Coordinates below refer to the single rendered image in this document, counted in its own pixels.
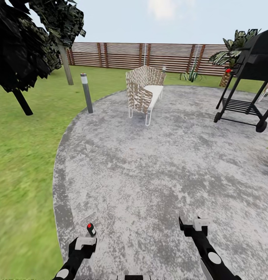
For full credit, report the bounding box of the insectifuge atomizer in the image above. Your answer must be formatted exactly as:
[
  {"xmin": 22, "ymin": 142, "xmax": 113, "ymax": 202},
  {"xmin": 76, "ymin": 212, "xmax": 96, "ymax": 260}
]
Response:
[{"xmin": 87, "ymin": 223, "xmax": 96, "ymax": 237}]

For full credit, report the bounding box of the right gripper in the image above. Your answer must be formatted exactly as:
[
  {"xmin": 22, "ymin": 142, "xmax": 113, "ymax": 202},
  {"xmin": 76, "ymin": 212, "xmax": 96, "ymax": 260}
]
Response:
[{"xmin": 178, "ymin": 218, "xmax": 208, "ymax": 244}]

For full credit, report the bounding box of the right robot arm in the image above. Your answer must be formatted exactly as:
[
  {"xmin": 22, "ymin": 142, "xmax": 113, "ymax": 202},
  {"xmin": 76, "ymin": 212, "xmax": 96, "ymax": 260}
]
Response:
[{"xmin": 178, "ymin": 218, "xmax": 242, "ymax": 280}]

